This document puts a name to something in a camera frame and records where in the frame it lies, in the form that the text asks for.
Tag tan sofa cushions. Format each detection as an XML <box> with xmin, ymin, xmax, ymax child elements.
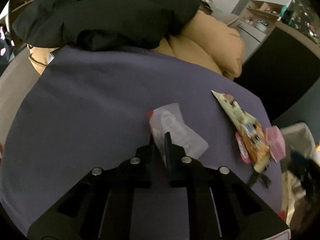
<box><xmin>153</xmin><ymin>10</ymin><xmax>245</xmax><ymax>80</ymax></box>

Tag dark blue cabinet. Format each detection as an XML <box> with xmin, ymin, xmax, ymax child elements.
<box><xmin>235</xmin><ymin>27</ymin><xmax>319</xmax><ymax>138</ymax></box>

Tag pink checkered box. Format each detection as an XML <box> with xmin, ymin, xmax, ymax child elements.
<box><xmin>265</xmin><ymin>126</ymin><xmax>286</xmax><ymax>163</ymax></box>

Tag translucent white plastic wrapper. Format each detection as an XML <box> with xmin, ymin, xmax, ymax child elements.
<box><xmin>147</xmin><ymin>103</ymin><xmax>209</xmax><ymax>161</ymax></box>

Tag white trash bag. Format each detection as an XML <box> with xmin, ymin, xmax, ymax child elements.
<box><xmin>280</xmin><ymin>122</ymin><xmax>318</xmax><ymax>173</ymax></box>

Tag orange cartoon snack bag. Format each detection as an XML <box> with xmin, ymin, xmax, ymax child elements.
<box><xmin>212</xmin><ymin>91</ymin><xmax>271</xmax><ymax>173</ymax></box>

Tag black jacket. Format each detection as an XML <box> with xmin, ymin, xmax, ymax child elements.
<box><xmin>12</xmin><ymin>0</ymin><xmax>200</xmax><ymax>51</ymax></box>

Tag purple table cloth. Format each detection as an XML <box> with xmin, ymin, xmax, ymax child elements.
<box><xmin>1</xmin><ymin>47</ymin><xmax>291</xmax><ymax>239</ymax></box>

